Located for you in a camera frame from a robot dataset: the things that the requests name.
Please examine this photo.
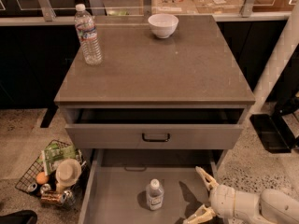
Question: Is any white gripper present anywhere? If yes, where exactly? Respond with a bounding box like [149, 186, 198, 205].
[183, 166, 260, 224]

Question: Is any blue plastic bottle white cap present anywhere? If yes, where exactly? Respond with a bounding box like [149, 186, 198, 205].
[146, 178, 164, 211]

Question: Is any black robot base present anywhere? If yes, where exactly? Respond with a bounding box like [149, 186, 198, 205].
[249, 93, 299, 153]

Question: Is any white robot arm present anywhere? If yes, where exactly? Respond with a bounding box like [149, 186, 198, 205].
[183, 3, 299, 224]

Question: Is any grey top drawer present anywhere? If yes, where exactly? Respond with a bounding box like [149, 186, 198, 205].
[62, 106, 246, 149]

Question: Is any grey drawer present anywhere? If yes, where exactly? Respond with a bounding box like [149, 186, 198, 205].
[78, 149, 216, 224]
[62, 106, 246, 149]

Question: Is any grey middle drawer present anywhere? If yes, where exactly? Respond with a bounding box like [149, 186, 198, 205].
[78, 149, 216, 224]

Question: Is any grey drawer cabinet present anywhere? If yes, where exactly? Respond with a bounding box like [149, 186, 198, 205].
[53, 14, 257, 224]

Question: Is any clear water bottle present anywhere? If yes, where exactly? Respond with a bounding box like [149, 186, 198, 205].
[74, 4, 103, 65]

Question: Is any beige round lid container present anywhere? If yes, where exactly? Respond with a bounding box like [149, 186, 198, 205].
[55, 159, 81, 187]

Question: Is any brown patterned can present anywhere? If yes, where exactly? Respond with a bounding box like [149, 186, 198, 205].
[41, 191, 66, 206]

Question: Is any silver soda can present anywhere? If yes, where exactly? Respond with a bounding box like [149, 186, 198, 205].
[40, 183, 51, 194]

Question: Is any green chip bag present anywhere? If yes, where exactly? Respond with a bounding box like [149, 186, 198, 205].
[41, 141, 82, 175]

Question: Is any orange fruit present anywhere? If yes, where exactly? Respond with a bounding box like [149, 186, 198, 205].
[36, 172, 50, 185]

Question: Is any white bowl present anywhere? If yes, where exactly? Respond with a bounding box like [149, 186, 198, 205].
[148, 14, 178, 38]

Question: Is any black object bottom left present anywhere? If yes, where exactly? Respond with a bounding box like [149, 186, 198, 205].
[0, 210, 37, 224]

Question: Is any black drawer handle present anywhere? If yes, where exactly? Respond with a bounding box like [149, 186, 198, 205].
[142, 133, 171, 143]

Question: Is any black wire basket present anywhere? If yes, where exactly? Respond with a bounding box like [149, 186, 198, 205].
[15, 150, 89, 206]

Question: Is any grey metal railing frame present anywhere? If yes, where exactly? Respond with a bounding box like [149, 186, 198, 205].
[0, 0, 298, 24]

